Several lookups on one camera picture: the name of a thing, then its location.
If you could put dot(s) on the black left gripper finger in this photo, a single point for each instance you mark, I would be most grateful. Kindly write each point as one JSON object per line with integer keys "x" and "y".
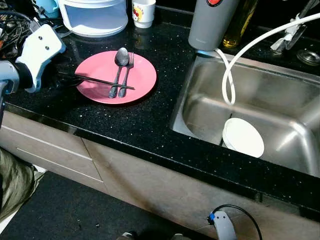
{"x": 70, "y": 85}
{"x": 70, "y": 75}

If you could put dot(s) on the white printed mug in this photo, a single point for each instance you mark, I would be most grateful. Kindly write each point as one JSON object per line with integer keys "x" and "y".
{"x": 144, "y": 14}

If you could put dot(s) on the round chrome counter cap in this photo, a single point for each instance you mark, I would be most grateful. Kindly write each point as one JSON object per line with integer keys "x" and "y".
{"x": 309, "y": 57}

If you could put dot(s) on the olive oil bottle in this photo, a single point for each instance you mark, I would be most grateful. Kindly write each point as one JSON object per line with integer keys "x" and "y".
{"x": 237, "y": 30}

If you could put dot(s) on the grey cabinet door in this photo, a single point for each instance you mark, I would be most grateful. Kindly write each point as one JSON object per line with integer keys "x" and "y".
{"x": 170, "y": 195}

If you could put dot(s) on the black robot right foot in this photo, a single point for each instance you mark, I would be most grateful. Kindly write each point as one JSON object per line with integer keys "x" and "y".
{"x": 181, "y": 236}

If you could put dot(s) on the chrome faucet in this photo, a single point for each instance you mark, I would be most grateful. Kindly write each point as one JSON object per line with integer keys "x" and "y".
{"x": 292, "y": 35}

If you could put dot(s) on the blue mug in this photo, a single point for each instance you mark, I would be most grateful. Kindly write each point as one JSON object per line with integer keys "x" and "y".
{"x": 47, "y": 7}

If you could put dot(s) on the grey drawer front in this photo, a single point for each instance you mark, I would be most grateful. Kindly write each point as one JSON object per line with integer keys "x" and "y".
{"x": 45, "y": 140}
{"x": 70, "y": 170}

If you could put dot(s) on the pink plate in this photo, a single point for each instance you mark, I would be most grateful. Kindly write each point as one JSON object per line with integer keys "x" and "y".
{"x": 100, "y": 67}

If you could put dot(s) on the black robot left foot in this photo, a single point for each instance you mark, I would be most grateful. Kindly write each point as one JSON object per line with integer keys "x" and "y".
{"x": 127, "y": 236}

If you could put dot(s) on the tall grey bottle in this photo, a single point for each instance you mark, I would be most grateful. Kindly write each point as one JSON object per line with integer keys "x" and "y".
{"x": 210, "y": 27}

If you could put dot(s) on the white bowl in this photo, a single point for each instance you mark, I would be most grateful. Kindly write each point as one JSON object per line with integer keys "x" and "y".
{"x": 244, "y": 139}

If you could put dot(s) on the black robot foot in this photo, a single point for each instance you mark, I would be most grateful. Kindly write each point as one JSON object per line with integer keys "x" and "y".
{"x": 127, "y": 236}
{"x": 181, "y": 236}

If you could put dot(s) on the stainless steel sink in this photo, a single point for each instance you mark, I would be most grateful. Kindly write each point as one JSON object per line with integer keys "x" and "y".
{"x": 285, "y": 115}

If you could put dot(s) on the metal fork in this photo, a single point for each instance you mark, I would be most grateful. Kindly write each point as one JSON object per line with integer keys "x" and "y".
{"x": 128, "y": 70}

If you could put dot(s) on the person leg olive trousers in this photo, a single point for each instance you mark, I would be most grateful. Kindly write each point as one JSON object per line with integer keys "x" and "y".
{"x": 17, "y": 185}

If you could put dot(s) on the metal spoon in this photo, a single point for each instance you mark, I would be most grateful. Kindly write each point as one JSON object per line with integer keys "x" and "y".
{"x": 121, "y": 57}

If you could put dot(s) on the white stacked drawer container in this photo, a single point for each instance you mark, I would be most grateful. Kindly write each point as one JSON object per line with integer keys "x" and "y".
{"x": 95, "y": 20}

